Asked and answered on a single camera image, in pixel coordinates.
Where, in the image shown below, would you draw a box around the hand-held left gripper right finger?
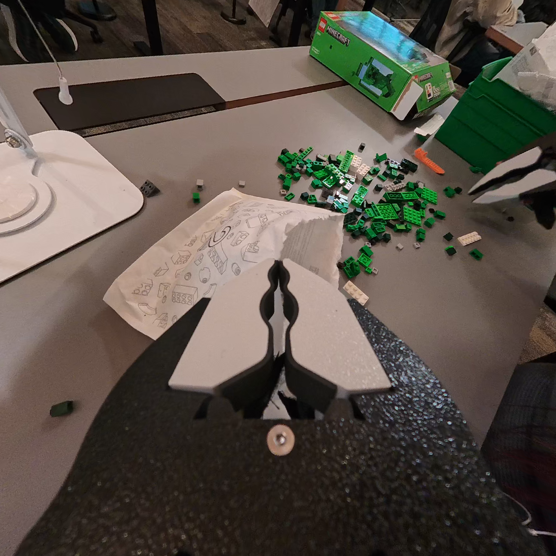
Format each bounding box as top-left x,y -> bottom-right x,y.
279,259 -> 393,421

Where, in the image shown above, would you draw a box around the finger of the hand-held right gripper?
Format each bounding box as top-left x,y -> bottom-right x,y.
471,167 -> 556,205
468,147 -> 549,194

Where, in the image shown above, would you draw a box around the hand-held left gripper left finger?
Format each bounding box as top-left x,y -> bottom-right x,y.
166,260 -> 285,420

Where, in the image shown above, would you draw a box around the white printed paper bag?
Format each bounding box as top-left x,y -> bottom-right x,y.
103,188 -> 346,341

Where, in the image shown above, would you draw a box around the pile of green toy bricks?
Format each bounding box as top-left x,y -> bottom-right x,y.
277,145 -> 485,281

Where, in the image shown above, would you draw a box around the grey desk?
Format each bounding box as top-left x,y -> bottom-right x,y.
0,43 -> 556,552

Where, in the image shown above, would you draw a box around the green plastic bin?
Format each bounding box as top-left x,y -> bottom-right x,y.
434,56 -> 556,163

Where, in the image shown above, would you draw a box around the orange brick separator tool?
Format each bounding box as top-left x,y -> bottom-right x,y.
414,149 -> 446,175

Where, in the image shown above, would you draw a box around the crumpled white paper bags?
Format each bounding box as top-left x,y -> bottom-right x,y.
500,26 -> 556,103

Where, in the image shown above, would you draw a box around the torn white paper scrap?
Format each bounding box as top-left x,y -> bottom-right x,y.
414,114 -> 445,136

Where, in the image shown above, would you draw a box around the wooden side table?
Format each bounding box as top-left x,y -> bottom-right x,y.
486,22 -> 548,55

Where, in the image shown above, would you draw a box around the person's plaid clothing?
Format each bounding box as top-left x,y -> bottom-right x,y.
480,363 -> 556,556

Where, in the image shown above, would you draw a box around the green toy set box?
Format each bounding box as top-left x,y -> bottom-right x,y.
309,11 -> 457,121

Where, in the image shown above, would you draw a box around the white lamp base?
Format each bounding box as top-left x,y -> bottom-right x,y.
0,87 -> 144,283

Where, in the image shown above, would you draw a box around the white hanging paper sheet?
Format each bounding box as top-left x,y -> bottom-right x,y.
248,0 -> 279,27

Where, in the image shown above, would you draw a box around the black stanchion base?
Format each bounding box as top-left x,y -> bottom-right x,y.
221,0 -> 247,25

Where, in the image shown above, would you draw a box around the black table leg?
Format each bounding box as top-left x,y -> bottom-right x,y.
141,0 -> 163,55

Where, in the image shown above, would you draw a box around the thin white cable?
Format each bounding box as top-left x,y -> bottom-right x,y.
508,491 -> 556,537

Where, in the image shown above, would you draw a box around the black desk cable cover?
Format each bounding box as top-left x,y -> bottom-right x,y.
33,72 -> 226,131

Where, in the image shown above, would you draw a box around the grey cable with white plug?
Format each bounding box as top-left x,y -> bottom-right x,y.
17,0 -> 74,106

